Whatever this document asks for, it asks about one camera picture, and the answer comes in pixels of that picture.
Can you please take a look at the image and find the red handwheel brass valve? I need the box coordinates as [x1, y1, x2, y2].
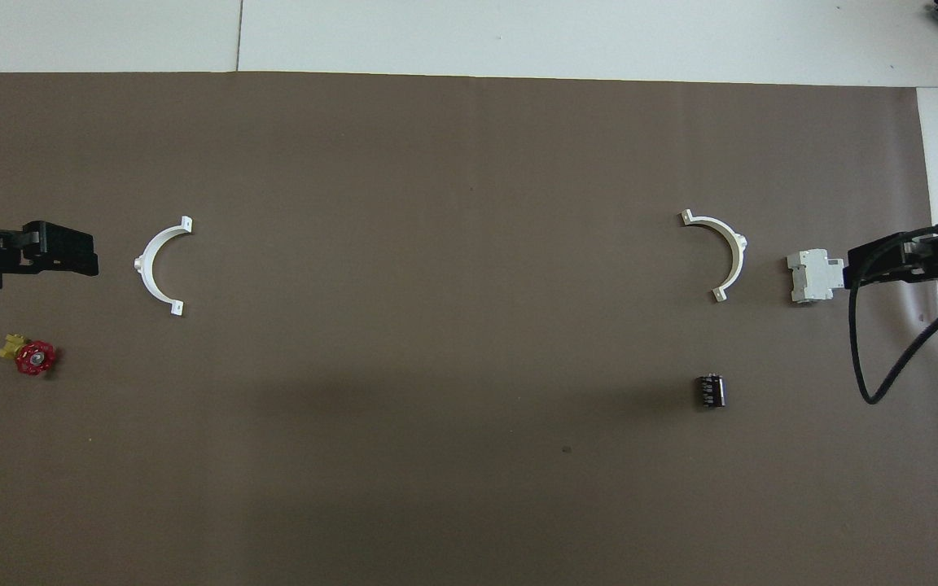
[0, 332, 57, 377]

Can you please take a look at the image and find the white circuit breaker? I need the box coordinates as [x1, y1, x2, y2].
[787, 248, 846, 305]

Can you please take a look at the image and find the white half pipe clamp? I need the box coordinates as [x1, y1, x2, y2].
[680, 209, 749, 303]
[134, 216, 194, 317]

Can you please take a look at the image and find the brown table mat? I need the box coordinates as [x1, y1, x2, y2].
[0, 72, 938, 586]

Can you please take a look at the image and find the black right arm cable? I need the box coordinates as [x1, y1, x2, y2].
[847, 234, 938, 405]

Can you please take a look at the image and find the black cylindrical capacitor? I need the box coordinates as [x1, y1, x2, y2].
[695, 373, 726, 409]

